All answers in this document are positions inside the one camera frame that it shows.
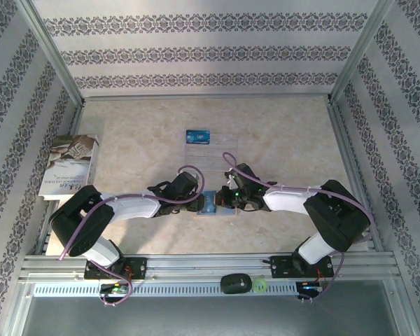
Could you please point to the green tape roll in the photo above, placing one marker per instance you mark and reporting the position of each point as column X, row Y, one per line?
column 253, row 285

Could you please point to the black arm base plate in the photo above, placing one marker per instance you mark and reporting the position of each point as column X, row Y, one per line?
column 283, row 267
column 140, row 267

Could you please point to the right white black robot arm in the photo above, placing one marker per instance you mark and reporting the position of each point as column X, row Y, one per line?
column 290, row 199

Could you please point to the black oval remote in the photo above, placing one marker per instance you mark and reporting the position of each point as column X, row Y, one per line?
column 234, row 283

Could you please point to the thin aluminium frame rail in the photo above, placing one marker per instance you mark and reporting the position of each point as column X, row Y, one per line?
column 206, row 98

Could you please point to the aluminium frame side rail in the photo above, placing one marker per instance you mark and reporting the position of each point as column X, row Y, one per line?
column 77, row 117
column 339, row 120

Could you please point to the aluminium frame post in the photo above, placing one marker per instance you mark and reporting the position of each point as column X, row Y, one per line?
column 357, row 52
column 52, row 52

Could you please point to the small circuit board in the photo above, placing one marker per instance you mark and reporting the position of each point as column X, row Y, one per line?
column 115, row 290
column 309, row 287

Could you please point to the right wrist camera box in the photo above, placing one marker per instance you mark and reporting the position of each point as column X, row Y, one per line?
column 231, row 176

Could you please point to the clear acrylic card tray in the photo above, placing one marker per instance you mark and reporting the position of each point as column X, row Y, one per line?
column 224, row 157

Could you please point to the paperback book beige cover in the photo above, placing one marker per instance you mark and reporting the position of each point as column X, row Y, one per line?
column 70, row 164

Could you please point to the wide aluminium frame rail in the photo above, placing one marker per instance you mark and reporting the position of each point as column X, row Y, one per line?
column 203, row 266

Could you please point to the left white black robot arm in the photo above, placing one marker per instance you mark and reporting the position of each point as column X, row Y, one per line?
column 133, row 206

